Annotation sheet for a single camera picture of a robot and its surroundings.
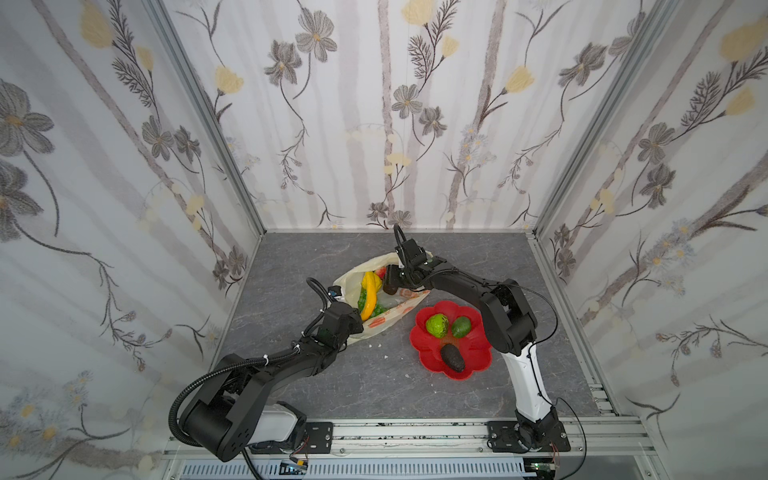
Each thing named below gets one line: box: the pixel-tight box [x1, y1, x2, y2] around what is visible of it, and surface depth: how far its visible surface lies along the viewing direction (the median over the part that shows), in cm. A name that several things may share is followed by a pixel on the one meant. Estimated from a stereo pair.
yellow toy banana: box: [360, 271, 377, 321], surface depth 95 cm
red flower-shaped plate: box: [410, 301, 492, 381], surface depth 91 cm
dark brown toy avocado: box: [441, 343, 465, 372], surface depth 86 cm
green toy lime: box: [426, 313, 449, 339], surface depth 90 cm
